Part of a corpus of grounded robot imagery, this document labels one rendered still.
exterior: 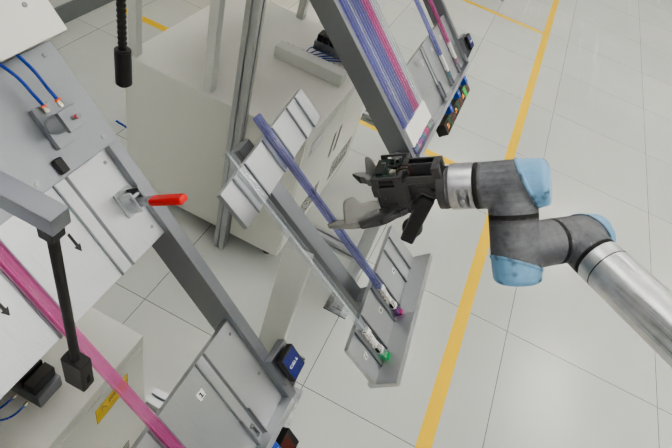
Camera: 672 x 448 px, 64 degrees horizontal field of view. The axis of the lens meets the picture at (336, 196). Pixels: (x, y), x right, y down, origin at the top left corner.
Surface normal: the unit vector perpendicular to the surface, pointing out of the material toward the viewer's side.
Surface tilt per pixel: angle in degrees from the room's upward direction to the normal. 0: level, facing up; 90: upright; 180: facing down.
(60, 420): 0
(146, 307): 0
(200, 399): 47
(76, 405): 0
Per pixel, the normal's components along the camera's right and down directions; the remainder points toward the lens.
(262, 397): 0.82, -0.14
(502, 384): 0.24, -0.69
